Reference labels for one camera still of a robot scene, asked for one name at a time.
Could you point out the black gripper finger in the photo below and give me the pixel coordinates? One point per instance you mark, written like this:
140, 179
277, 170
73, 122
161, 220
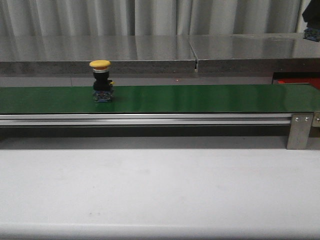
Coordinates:
311, 14

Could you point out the yellow mushroom button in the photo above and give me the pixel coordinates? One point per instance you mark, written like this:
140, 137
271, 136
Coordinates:
103, 86

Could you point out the red mushroom button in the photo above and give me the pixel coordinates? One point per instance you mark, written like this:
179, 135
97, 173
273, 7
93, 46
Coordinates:
312, 34

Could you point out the right grey stone slab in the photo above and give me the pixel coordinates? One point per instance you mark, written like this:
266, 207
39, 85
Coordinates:
255, 53

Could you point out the grey stone slab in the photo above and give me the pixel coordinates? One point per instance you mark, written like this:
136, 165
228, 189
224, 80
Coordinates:
71, 55
255, 53

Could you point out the red plastic tray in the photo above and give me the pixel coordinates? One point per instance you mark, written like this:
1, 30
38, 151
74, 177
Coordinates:
315, 82

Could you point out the steel conveyor end plate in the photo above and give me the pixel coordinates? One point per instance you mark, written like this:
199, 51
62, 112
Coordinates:
316, 119

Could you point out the green conveyor belt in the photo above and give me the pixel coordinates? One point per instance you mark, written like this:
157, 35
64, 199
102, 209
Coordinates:
256, 98

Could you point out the left grey stone slab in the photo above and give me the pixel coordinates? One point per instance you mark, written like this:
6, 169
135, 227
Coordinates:
71, 55

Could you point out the grey pleated curtain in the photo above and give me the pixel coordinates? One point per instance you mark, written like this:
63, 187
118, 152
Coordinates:
148, 17

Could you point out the steel conveyor support bracket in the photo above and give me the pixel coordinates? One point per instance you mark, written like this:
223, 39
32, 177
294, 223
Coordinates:
299, 131

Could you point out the aluminium conveyor side rail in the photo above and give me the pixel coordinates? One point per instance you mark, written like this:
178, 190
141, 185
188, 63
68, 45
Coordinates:
144, 119

